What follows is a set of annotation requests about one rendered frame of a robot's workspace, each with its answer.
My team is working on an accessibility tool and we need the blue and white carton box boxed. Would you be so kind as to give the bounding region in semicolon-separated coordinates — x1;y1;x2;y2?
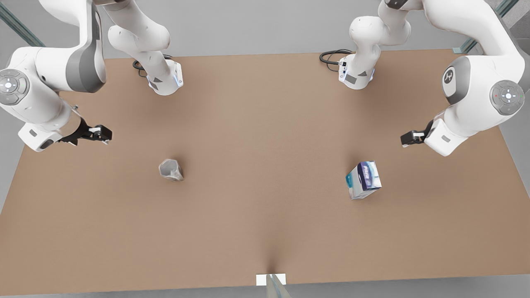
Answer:
345;161;382;200

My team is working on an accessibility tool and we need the grey crumpled cup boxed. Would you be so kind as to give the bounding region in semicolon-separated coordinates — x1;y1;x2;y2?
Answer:
158;159;184;182

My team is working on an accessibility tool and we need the black cable loop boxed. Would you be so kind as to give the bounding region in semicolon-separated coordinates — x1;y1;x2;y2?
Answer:
132;54;173;78
319;49;354;72

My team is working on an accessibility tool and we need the silver frame post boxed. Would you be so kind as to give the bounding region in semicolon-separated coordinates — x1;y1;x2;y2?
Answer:
265;274;292;298
0;3;46;47
453;0;519;55

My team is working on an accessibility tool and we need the white post foot plate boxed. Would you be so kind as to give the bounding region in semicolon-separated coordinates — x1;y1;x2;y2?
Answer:
256;274;287;286

